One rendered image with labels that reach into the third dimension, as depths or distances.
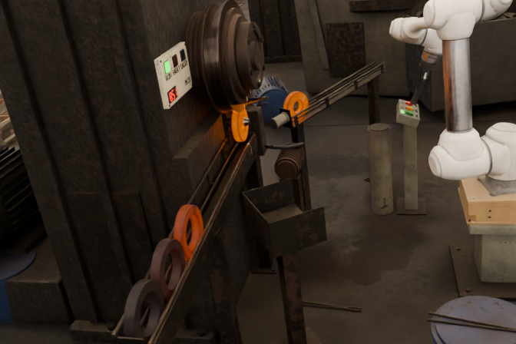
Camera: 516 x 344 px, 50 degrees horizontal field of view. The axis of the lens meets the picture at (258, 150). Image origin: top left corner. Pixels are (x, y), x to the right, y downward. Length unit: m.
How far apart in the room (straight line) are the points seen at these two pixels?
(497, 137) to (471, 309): 0.79
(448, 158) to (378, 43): 2.70
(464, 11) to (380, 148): 1.05
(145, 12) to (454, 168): 1.34
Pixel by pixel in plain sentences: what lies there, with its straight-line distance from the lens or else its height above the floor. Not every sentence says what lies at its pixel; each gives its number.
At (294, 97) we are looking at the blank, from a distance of 2.86.
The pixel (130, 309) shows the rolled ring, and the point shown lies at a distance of 1.56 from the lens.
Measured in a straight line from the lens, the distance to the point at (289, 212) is 2.11.
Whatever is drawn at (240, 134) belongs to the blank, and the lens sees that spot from 2.40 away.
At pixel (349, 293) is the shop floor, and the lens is 2.66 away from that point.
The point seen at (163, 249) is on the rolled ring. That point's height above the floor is 0.78.
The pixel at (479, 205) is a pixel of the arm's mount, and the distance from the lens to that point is 2.46.
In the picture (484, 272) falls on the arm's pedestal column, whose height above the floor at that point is 0.07.
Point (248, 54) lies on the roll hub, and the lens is 2.22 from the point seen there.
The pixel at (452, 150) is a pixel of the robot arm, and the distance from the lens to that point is 2.34.
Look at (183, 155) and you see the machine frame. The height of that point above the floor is 0.87.
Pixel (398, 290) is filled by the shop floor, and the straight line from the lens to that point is 2.68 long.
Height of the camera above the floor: 1.66
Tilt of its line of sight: 23 degrees down
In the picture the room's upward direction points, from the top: 8 degrees counter-clockwise
